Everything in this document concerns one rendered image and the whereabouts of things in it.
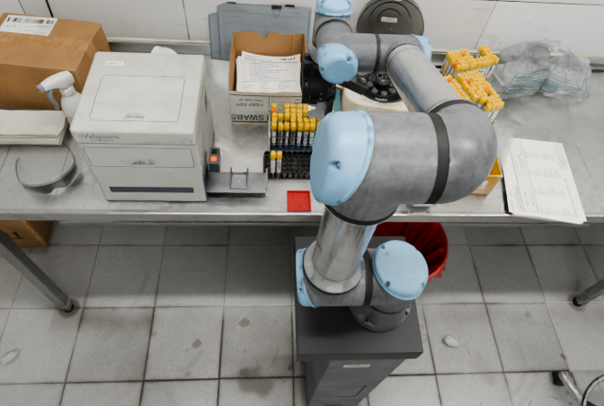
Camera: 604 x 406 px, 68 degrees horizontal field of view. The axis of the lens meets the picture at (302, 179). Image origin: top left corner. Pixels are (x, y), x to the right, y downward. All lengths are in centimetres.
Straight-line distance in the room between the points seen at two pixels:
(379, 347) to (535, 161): 83
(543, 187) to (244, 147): 92
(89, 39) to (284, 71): 61
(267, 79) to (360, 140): 103
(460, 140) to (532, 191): 99
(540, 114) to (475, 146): 124
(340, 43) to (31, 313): 182
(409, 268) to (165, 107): 66
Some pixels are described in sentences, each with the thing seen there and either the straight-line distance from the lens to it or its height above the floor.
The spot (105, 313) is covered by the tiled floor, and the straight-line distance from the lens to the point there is 218.
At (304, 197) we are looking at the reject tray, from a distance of 130.
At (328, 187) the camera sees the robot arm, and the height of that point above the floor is 154.
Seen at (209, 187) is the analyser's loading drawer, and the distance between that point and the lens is 127.
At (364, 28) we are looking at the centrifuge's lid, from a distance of 160.
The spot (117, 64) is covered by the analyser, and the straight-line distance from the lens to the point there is 126.
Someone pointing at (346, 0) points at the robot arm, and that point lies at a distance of 96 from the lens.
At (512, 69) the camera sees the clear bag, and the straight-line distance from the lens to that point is 173.
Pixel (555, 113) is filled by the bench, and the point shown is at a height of 88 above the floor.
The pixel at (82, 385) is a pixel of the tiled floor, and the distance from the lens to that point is 212.
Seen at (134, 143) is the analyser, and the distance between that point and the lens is 112.
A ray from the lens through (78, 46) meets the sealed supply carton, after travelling 154.
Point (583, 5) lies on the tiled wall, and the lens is 189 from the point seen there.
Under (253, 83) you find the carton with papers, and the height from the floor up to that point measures 94.
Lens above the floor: 197
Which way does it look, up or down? 55 degrees down
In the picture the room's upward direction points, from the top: 7 degrees clockwise
